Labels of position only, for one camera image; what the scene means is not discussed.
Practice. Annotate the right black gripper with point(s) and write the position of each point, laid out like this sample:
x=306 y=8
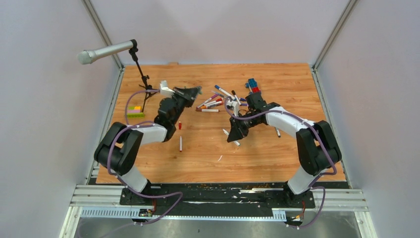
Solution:
x=236 y=133

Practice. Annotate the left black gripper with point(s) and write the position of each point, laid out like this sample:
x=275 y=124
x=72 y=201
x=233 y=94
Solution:
x=188 y=93

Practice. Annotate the green white marker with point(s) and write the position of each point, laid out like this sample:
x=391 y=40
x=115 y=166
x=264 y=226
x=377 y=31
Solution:
x=227 y=134

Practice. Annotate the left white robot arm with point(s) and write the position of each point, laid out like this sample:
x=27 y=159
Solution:
x=119 y=147

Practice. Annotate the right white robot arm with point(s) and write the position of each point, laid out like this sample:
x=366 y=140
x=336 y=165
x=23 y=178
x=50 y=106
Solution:
x=318 y=150

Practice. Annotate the grey capped marker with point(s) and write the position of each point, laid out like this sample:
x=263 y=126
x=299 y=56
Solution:
x=222 y=95

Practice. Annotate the brown capped white marker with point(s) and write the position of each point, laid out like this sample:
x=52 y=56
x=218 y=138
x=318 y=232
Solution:
x=208 y=110

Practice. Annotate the orange capped white marker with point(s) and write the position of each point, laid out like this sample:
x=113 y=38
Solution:
x=211 y=105

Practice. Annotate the blue capped white marker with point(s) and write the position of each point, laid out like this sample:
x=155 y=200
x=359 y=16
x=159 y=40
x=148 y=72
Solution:
x=225 y=92

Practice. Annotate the red capped white marker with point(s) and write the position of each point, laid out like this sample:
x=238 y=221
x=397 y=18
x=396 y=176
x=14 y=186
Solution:
x=220 y=99

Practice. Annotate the black capped white marker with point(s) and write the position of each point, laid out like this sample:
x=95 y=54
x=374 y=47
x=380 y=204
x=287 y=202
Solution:
x=236 y=98

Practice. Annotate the grey tipped white marker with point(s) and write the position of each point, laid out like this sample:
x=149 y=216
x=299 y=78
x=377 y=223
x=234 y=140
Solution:
x=278 y=132

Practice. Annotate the blue red toy brick car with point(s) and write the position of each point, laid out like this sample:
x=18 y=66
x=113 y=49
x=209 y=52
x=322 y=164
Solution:
x=252 y=86

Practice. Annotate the green pink toy brick stack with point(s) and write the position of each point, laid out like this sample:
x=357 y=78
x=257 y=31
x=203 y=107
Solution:
x=134 y=112

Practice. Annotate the black microphone tripod stand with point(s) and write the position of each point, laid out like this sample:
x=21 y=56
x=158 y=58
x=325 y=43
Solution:
x=150 y=90

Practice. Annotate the silver microphone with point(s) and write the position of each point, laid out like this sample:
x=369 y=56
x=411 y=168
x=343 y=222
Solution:
x=90 y=56

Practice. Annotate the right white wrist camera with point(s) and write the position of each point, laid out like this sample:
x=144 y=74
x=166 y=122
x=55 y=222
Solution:
x=233 y=106

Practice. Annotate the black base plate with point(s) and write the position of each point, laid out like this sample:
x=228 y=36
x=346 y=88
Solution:
x=220 y=199

